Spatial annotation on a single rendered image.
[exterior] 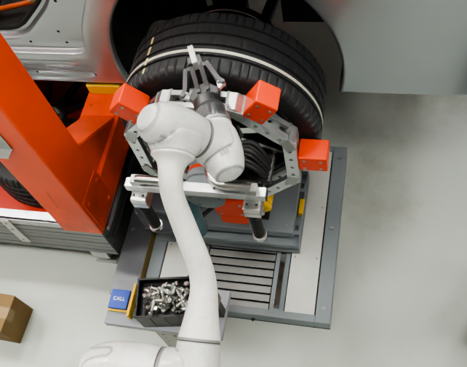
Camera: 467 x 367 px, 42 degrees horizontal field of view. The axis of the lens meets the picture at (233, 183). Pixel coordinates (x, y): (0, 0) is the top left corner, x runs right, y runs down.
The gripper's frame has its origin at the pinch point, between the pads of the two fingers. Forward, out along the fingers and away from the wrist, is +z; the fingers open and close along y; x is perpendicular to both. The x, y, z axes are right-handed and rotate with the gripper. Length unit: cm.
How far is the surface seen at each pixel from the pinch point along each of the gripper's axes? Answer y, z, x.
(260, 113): 12.3, -18.6, -9.9
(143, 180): -25.4, -21.6, -17.5
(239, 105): 7.7, -14.2, -9.4
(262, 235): 1, -37, -43
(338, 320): 16, -44, -122
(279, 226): 6, -8, -98
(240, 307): -20, -30, -111
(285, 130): 17.8, -17.4, -23.3
